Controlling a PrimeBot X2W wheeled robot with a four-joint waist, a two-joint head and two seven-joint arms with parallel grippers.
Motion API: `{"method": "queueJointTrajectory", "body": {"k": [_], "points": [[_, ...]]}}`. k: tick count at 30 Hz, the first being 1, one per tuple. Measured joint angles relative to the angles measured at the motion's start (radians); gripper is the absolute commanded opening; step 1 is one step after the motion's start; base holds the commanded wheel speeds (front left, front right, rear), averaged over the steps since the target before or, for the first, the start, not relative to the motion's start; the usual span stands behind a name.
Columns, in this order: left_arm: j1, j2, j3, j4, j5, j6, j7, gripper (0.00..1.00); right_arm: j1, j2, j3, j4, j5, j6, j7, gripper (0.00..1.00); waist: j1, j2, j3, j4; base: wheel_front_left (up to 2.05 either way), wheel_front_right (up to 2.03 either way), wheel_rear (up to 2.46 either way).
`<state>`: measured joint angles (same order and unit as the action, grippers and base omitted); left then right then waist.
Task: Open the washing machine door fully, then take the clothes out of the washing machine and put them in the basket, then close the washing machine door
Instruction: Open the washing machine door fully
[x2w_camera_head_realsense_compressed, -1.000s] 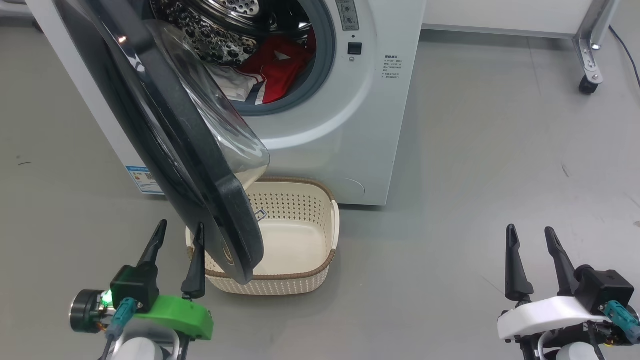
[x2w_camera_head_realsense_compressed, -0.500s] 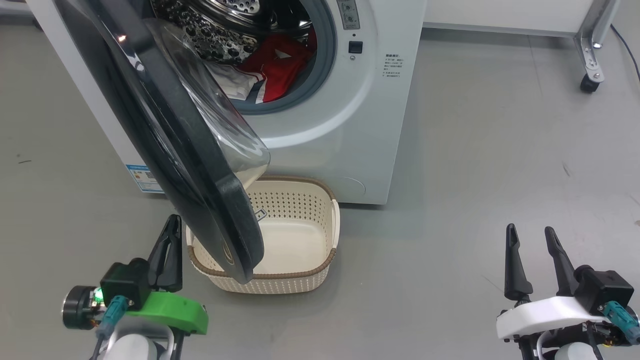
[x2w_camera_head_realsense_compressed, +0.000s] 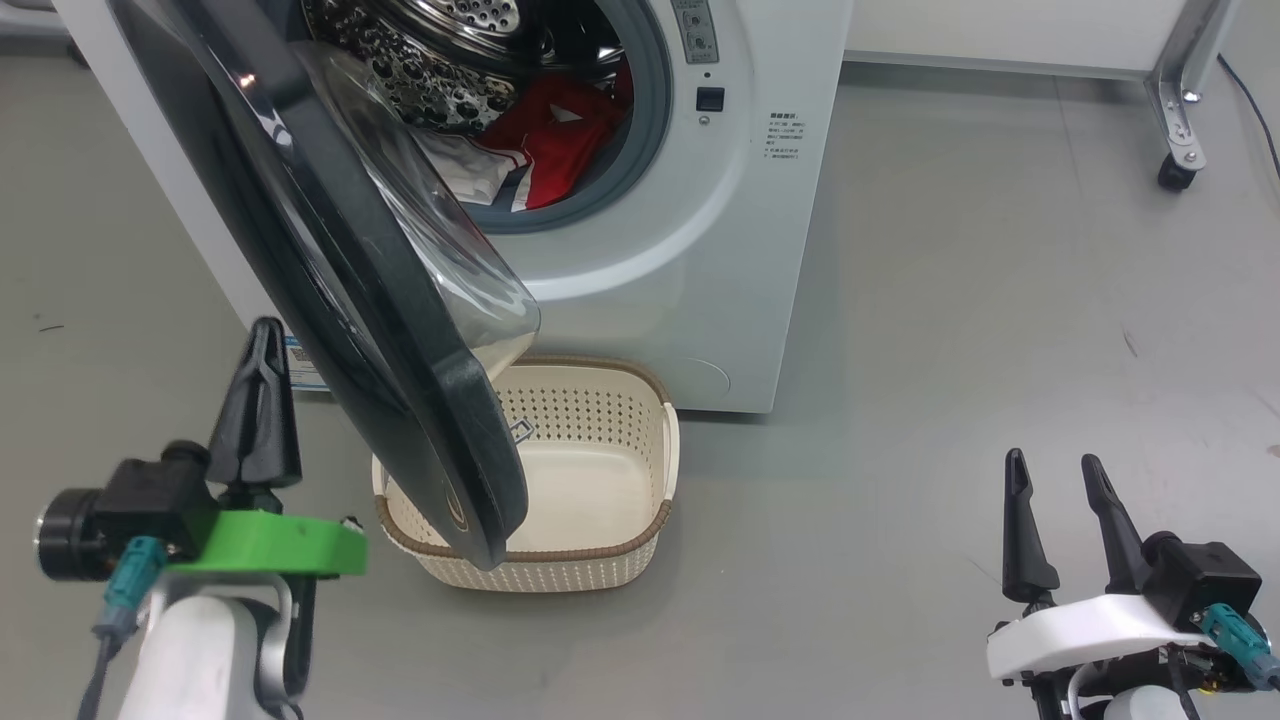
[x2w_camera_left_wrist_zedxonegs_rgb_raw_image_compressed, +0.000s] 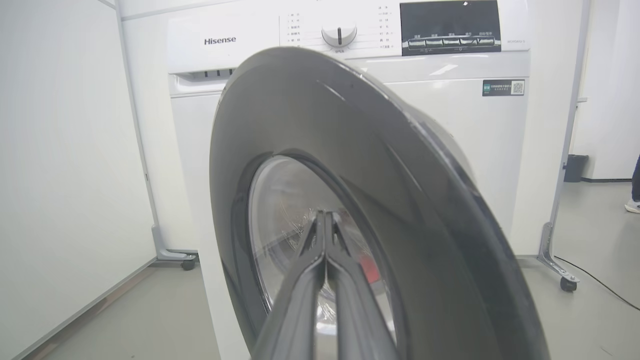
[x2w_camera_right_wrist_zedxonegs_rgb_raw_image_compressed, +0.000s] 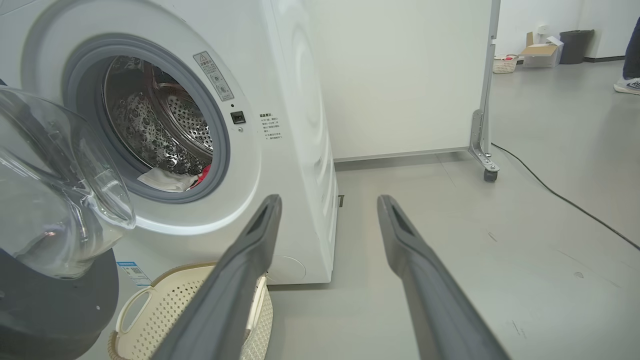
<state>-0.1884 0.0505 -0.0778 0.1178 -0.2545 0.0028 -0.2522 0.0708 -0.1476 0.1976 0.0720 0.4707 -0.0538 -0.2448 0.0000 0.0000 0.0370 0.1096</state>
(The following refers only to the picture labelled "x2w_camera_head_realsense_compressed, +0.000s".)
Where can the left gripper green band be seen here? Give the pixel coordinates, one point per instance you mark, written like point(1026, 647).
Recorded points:
point(270, 545)

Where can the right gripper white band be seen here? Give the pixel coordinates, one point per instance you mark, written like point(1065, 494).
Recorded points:
point(1080, 630)

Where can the washing machine glass door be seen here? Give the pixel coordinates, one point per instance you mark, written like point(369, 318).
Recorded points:
point(400, 400)

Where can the white garment with red trim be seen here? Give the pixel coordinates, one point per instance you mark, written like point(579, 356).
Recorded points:
point(465, 175)

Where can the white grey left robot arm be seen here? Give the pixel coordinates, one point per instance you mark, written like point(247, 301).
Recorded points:
point(200, 660)

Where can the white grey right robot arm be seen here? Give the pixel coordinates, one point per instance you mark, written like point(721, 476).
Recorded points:
point(1140, 705)

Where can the cream perforated laundry basket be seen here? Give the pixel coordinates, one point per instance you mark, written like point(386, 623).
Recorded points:
point(590, 480)

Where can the white front-load washing machine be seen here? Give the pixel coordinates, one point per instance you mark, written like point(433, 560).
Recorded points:
point(650, 300)

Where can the blue energy label sticker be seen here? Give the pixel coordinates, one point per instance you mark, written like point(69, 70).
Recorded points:
point(305, 365)

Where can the black text warning label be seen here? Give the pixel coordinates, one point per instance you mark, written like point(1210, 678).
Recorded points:
point(786, 138)

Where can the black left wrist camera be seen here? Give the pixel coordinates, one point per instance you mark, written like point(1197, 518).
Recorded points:
point(150, 500)

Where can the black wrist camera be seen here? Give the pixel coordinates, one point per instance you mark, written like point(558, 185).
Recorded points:
point(150, 500)
point(1200, 585)

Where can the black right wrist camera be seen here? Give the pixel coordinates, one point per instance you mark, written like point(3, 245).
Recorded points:
point(1200, 585)

